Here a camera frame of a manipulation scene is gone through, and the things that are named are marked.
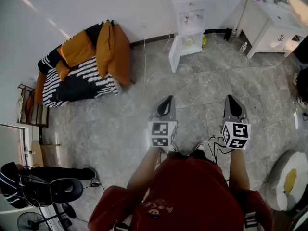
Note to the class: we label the person's left shoe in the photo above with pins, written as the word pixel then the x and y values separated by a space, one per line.
pixel 172 148

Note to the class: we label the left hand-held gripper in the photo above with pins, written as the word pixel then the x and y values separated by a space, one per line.
pixel 161 131

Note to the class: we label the wooden rack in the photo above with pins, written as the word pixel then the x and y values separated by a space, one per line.
pixel 36 114

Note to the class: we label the white bottle with dark label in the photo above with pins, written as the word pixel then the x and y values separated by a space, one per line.
pixel 243 47

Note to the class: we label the yellow-green bottle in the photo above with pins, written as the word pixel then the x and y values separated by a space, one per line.
pixel 204 41

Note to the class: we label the orange sofa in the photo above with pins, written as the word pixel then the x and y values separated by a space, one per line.
pixel 120 56

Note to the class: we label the person's right shoe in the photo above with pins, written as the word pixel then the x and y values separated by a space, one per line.
pixel 200 145

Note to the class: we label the small orange cushion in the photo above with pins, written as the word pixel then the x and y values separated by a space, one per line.
pixel 62 70

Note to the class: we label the black power adapter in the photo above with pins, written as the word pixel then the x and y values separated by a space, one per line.
pixel 95 184

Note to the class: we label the person's shoe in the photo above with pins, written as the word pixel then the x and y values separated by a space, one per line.
pixel 200 145
pixel 172 148

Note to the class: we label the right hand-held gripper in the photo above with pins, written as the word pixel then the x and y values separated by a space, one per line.
pixel 237 133

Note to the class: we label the large orange cushion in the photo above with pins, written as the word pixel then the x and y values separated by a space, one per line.
pixel 77 48

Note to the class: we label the black padded chair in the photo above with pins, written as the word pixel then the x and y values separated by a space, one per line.
pixel 67 189

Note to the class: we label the person's left forearm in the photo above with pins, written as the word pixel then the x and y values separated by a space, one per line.
pixel 144 167

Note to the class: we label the tall orange cushion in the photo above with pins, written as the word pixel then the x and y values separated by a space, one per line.
pixel 104 49

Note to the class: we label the white water dispenser cabinet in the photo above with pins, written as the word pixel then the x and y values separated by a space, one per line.
pixel 188 20

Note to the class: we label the green cup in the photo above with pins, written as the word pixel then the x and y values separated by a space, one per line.
pixel 189 42

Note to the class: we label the wooden board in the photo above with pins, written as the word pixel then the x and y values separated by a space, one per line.
pixel 37 153

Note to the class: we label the person's black trousers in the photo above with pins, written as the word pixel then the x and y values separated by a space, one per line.
pixel 199 155

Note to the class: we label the small white bottle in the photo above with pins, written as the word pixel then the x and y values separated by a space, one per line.
pixel 233 32

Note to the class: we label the black bottle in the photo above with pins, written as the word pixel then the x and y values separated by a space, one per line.
pixel 227 34

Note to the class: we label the white sink cabinet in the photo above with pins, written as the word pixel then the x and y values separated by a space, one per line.
pixel 260 32

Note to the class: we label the person's right forearm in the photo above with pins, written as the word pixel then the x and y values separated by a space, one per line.
pixel 238 170

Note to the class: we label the black white striped blanket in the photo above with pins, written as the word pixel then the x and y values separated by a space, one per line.
pixel 79 85

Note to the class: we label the grey white floor cushion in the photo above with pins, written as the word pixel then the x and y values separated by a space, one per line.
pixel 281 177

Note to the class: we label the black floor fan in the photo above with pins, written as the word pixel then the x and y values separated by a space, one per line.
pixel 31 222

